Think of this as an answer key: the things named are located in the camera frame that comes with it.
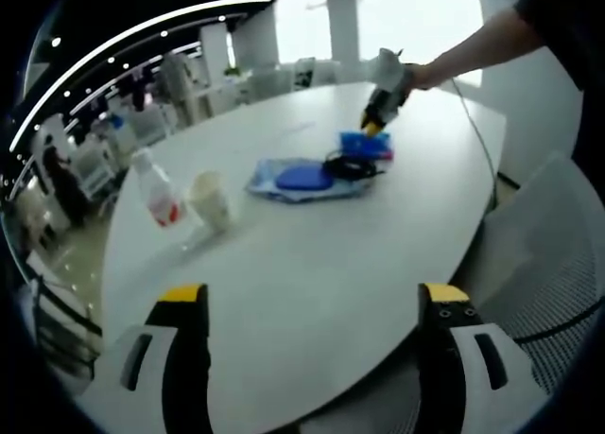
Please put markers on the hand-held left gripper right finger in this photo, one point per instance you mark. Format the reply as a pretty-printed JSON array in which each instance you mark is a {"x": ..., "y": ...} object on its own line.
[{"x": 439, "y": 358}]

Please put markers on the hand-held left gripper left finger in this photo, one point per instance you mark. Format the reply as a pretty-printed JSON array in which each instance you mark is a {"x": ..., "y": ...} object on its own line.
[{"x": 186, "y": 358}]

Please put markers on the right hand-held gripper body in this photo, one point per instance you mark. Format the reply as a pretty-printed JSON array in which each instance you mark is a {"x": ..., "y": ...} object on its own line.
[{"x": 392, "y": 77}]

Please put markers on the blue tissue packet item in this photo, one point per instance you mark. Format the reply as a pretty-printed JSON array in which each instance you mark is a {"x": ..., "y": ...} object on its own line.
[{"x": 364, "y": 143}]

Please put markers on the white paper cup item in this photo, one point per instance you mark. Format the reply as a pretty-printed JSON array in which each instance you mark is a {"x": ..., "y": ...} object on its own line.
[{"x": 212, "y": 202}]

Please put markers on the clear bottle item red label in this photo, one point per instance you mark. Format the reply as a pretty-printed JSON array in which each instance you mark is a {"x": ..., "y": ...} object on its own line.
[{"x": 158, "y": 193}]

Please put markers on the white round tabletop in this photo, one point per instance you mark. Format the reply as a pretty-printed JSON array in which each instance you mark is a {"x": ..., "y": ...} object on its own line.
[{"x": 307, "y": 273}]

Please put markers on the green potted plant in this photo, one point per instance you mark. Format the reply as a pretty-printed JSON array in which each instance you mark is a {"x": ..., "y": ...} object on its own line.
[{"x": 231, "y": 70}]

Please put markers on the white mesh office chair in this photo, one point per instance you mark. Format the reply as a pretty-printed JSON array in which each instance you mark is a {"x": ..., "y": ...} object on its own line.
[{"x": 543, "y": 226}]

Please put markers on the person's dark shirt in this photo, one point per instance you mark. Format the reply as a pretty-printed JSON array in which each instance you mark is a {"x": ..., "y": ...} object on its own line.
[{"x": 576, "y": 37}]

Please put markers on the curved ceiling light strip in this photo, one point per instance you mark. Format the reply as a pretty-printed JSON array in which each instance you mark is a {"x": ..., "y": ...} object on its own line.
[{"x": 142, "y": 34}]

